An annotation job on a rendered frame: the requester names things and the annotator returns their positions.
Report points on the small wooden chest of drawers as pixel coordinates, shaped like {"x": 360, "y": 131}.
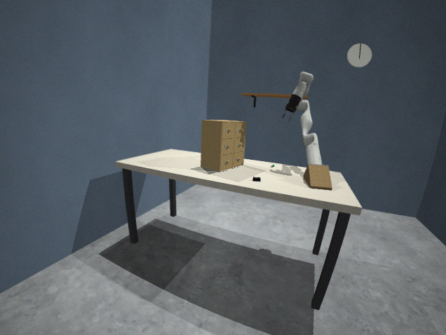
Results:
{"x": 211, "y": 143}

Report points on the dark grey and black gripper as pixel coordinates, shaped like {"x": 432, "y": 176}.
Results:
{"x": 294, "y": 101}

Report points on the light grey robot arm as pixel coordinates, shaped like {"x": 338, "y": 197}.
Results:
{"x": 312, "y": 150}

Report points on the wooden drawer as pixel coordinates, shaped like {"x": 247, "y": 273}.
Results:
{"x": 228, "y": 129}
{"x": 227, "y": 145}
{"x": 240, "y": 129}
{"x": 238, "y": 158}
{"x": 239, "y": 144}
{"x": 226, "y": 161}

